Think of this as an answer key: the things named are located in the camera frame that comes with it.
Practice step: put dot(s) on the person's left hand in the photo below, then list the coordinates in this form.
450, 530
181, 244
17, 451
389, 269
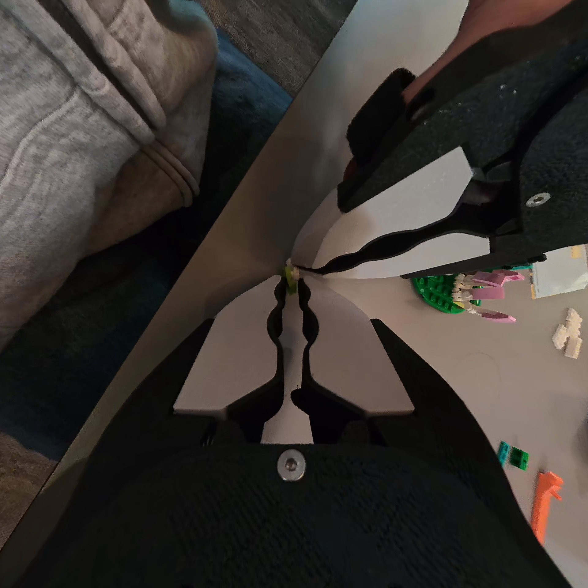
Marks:
496, 18

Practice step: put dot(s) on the grey sweatshirt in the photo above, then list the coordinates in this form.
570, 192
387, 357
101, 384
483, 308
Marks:
69, 138

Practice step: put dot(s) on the white lego brick assembly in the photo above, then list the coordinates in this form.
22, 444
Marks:
568, 335

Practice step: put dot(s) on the orange brick separator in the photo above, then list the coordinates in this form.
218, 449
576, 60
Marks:
544, 505

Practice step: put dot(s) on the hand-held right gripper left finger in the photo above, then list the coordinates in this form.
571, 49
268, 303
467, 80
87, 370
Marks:
229, 358

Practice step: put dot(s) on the long teal lego plate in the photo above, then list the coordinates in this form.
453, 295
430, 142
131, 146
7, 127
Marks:
504, 454

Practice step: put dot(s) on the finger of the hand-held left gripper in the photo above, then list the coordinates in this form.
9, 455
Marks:
404, 202
413, 259

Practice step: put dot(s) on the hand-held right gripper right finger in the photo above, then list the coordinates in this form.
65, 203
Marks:
358, 363

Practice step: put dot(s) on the lego instruction booklet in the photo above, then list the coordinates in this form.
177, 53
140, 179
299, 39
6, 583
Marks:
560, 275

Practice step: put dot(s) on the small green lego brick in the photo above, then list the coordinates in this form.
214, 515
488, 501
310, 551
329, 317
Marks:
519, 458

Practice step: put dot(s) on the small lime lego piece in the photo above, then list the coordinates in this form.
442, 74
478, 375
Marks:
290, 275

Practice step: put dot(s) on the pink lego flower model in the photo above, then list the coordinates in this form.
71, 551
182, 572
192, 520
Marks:
491, 279

